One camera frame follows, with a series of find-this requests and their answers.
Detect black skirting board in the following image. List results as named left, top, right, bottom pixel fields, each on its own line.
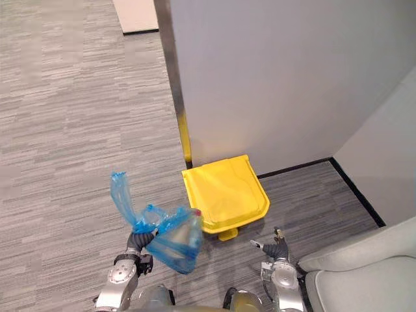
left=256, top=156, right=387, bottom=228

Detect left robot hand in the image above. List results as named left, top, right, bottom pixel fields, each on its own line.
left=125, top=228, right=159, bottom=253

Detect white panel on floor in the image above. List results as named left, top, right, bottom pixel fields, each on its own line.
left=112, top=0, right=160, bottom=35

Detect grey sofa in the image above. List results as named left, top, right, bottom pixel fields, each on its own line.
left=297, top=215, right=416, bottom=312

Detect metal wall corner strip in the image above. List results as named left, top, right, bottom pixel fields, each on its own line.
left=153, top=0, right=194, bottom=170

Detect blue plastic rubbish bag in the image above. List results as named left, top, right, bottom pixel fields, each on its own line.
left=110, top=170, right=205, bottom=276

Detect silver robot body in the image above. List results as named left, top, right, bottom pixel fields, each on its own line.
left=127, top=284, right=271, bottom=312

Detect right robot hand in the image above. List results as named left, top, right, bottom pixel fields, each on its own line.
left=250, top=227, right=290, bottom=261

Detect yellow pedal trash can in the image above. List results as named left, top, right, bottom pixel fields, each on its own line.
left=181, top=154, right=271, bottom=242

